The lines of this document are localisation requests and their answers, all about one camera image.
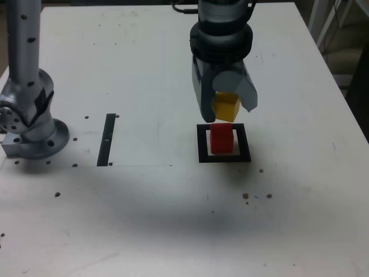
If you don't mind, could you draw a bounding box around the red cube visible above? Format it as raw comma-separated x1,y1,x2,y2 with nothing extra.
209,122,234,155

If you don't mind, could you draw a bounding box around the yellow cube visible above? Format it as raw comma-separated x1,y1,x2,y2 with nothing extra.
212,91,242,123

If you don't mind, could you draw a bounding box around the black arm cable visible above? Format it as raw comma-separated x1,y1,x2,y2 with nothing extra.
172,1,200,16

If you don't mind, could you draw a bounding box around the white metal frame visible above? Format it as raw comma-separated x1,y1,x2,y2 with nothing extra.
307,0,357,50

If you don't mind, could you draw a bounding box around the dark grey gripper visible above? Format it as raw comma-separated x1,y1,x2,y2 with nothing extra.
191,55,259,124

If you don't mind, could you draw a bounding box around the black tape square outline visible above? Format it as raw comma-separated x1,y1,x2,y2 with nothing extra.
197,123,253,164

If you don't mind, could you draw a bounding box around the black tape strip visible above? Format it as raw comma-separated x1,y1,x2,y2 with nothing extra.
96,113,117,167

